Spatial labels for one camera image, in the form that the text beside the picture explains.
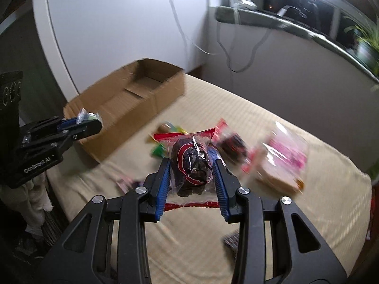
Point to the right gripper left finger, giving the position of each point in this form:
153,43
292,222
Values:
105,243

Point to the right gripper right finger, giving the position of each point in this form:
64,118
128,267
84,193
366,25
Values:
277,242

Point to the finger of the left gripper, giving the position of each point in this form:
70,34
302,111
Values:
74,121
72,131

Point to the small clear candy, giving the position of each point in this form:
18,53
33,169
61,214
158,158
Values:
84,116

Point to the bagged sliced bread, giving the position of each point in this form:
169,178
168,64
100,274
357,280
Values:
280,160

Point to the dark dates snack bag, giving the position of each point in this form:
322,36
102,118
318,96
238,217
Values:
191,168

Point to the brown cardboard box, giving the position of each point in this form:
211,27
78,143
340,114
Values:
126,100

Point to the green yellow candies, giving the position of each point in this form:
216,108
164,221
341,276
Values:
160,148

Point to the striped beige table cloth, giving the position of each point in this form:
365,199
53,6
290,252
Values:
197,245

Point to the dark red snack pack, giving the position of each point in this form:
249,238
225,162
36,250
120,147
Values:
229,142

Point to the white power strip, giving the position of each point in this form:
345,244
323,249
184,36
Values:
243,4

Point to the potted green plant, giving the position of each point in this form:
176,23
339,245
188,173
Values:
366,45

